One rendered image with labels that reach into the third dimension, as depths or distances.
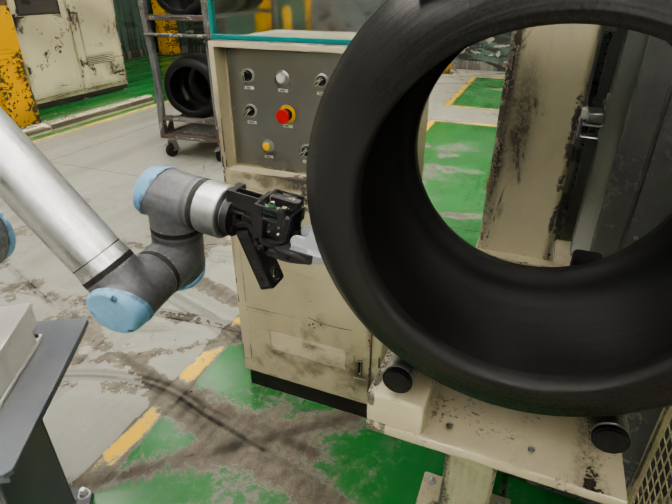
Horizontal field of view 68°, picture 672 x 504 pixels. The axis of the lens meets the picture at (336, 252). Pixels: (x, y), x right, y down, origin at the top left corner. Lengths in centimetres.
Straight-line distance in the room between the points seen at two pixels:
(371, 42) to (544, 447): 62
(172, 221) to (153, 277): 10
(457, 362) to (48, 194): 62
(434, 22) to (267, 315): 140
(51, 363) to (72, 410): 79
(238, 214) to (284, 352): 108
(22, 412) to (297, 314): 84
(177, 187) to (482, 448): 62
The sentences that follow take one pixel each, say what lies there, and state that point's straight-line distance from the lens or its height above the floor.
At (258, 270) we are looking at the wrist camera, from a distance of 83.
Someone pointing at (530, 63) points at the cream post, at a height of 129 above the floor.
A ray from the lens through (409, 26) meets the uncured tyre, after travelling 53.
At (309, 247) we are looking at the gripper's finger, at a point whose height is 105.
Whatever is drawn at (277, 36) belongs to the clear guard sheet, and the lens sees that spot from 144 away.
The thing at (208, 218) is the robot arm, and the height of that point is 108.
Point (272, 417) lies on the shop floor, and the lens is 194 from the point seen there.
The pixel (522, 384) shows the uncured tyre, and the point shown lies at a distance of 66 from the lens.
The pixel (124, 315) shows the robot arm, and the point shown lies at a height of 96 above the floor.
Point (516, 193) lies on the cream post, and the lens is 96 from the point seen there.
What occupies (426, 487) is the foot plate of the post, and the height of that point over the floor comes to 1.
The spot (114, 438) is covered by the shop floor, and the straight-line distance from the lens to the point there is 202.
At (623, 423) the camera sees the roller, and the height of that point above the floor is 92.
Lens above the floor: 141
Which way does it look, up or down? 29 degrees down
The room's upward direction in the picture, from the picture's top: straight up
